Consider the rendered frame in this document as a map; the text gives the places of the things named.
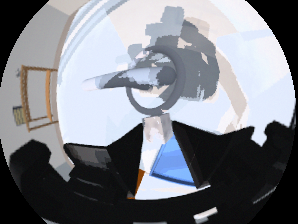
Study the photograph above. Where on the blue tray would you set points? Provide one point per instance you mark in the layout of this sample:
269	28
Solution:
171	166

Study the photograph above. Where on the grey metal ring with small tab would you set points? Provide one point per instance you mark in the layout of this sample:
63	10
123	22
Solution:
158	128

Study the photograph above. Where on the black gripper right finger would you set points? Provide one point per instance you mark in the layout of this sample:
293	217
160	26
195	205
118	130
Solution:
203	151

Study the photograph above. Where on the grey metal t-shaped stake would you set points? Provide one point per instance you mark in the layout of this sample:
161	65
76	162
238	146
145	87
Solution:
139	78

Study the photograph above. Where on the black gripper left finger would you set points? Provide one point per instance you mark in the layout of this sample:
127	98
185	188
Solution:
122	157

